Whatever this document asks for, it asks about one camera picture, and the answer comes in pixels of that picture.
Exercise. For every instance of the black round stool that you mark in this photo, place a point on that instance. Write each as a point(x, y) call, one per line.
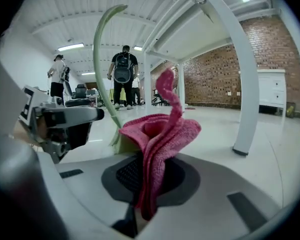
point(79, 103)

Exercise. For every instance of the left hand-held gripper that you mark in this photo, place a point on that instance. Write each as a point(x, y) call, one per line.
point(27, 104)

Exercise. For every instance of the white table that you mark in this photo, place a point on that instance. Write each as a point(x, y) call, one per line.
point(245, 84)

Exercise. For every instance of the small yellow-green container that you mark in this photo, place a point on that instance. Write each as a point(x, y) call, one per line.
point(290, 110)

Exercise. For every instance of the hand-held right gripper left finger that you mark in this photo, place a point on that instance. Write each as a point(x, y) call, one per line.
point(89, 184)

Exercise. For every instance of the red cleaning cloth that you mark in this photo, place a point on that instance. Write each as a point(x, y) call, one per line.
point(159, 134)

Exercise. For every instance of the white cabinet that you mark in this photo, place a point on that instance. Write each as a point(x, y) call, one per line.
point(272, 89)

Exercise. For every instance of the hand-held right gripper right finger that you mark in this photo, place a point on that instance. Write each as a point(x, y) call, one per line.
point(215, 184)

